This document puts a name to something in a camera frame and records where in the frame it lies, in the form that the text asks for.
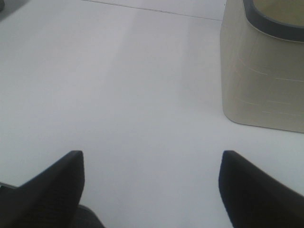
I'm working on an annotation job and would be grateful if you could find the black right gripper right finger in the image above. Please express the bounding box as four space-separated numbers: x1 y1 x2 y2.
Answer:
218 151 304 228

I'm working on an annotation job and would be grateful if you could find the beige bin with grey rim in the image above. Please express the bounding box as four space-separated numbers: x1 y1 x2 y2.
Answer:
220 0 304 132

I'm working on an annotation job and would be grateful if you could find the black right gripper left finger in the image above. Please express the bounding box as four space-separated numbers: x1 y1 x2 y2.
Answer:
0 151 104 228

